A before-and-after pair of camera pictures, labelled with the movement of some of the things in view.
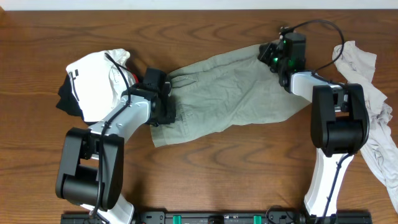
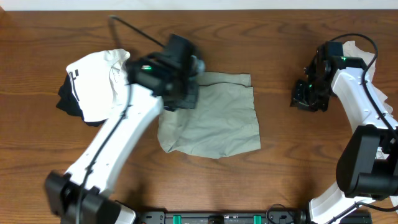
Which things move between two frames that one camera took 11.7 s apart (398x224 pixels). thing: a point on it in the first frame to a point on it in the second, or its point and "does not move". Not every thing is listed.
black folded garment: (69, 102) does not move
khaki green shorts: (225, 91) to (224, 122)
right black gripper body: (273, 57) to (312, 96)
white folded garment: (99, 79) does not move
